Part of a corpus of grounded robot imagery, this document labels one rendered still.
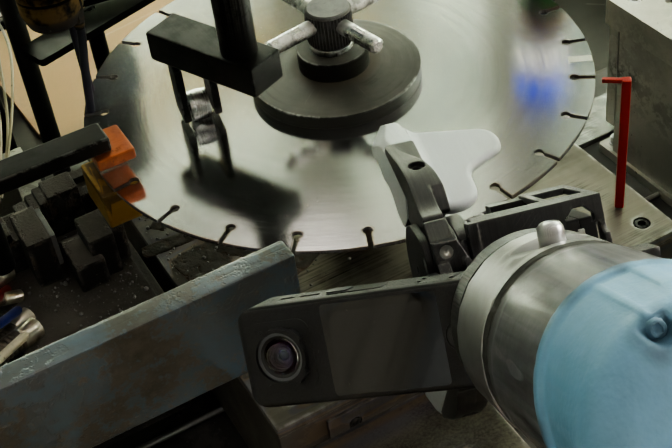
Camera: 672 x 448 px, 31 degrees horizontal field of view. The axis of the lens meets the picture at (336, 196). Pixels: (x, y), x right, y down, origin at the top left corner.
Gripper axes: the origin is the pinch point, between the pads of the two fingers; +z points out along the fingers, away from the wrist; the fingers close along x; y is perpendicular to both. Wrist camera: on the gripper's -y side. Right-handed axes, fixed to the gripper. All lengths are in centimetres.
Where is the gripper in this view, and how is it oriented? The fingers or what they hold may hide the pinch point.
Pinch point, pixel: (401, 265)
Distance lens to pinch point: 67.2
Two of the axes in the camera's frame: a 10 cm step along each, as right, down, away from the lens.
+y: 9.7, -2.3, 1.1
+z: -1.3, -0.8, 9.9
